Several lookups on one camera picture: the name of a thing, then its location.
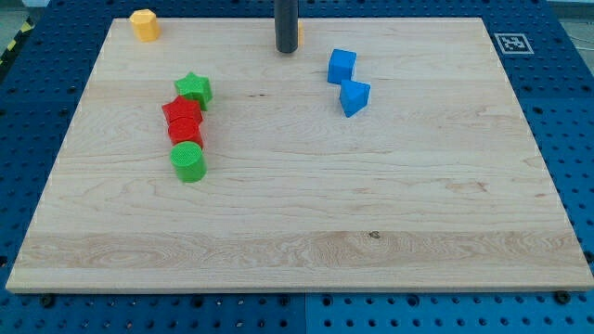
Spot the blue triangle block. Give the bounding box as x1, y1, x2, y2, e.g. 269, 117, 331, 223
339, 80, 371, 118

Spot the blue cube block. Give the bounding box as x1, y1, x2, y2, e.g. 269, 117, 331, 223
327, 49, 356, 84

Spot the green cylinder block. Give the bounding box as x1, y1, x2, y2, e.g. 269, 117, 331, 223
170, 141, 207, 183

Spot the red half-round block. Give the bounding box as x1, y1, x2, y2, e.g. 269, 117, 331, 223
168, 118, 204, 148

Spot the green star block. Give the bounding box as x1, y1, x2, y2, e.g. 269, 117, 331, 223
174, 71, 213, 110

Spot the red pentagon block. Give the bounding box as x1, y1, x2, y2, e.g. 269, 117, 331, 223
161, 96, 203, 125

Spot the wooden board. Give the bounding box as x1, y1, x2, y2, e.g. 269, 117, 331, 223
6, 18, 593, 294

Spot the yellow block behind rod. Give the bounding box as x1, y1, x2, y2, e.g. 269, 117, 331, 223
298, 20, 304, 47

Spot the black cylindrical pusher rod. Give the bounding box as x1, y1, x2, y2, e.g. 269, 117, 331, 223
274, 0, 299, 54

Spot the yellow hexagon block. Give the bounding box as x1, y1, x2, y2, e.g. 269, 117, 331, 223
129, 9, 161, 42

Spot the white fiducial marker tag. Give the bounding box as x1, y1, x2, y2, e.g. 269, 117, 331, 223
494, 32, 534, 55

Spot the black bolt front left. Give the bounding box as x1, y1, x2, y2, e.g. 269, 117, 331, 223
39, 294, 56, 309

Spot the black bolt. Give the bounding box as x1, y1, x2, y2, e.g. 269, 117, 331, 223
554, 290, 572, 305
39, 294, 56, 309

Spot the black bolt front right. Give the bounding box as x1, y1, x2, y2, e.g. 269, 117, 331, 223
554, 290, 572, 305

